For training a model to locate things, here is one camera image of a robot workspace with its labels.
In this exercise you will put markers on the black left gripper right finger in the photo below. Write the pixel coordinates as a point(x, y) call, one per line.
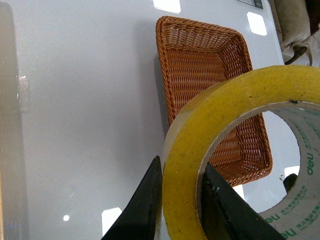
point(226, 216)

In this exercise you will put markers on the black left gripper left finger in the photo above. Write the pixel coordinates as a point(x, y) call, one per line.
point(141, 219)

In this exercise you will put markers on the yellow packing tape roll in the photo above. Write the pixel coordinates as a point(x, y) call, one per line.
point(293, 93)

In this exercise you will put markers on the brown wicker basket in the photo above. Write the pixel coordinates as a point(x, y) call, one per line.
point(196, 55)

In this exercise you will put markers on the beige cushion seat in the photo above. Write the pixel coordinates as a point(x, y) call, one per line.
point(297, 24)

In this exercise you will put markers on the black label sticker on table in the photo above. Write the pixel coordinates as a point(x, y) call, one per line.
point(254, 3)

